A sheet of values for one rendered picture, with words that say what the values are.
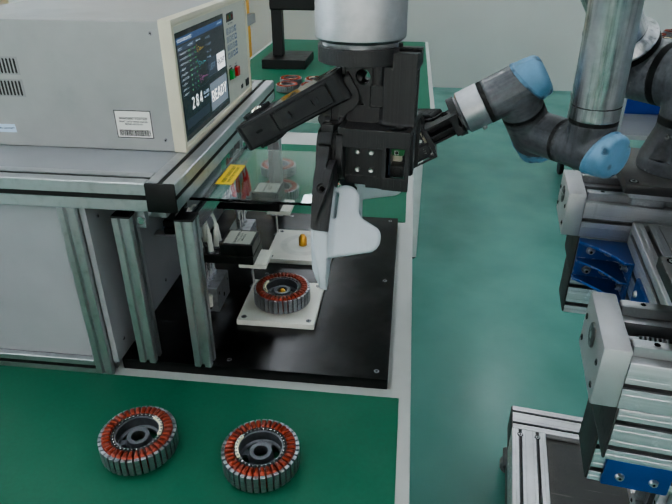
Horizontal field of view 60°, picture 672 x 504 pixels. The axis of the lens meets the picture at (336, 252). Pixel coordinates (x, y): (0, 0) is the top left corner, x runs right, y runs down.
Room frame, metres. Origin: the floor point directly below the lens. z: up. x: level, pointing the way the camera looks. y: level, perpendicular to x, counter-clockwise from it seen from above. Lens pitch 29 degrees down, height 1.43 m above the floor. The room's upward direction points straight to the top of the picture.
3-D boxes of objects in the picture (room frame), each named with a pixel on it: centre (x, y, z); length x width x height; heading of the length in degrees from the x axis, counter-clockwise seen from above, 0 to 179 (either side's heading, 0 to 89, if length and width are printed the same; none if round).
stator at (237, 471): (0.61, 0.11, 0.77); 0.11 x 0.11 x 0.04
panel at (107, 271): (1.14, 0.35, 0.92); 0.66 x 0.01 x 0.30; 173
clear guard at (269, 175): (0.96, 0.12, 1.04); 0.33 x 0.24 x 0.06; 83
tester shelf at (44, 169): (1.15, 0.41, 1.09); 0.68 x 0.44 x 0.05; 173
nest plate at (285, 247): (1.23, 0.08, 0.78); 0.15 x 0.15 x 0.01; 83
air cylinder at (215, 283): (1.01, 0.25, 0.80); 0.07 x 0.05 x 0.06; 173
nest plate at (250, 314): (0.99, 0.11, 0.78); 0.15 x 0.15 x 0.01; 83
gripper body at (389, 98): (0.51, -0.03, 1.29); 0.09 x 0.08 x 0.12; 76
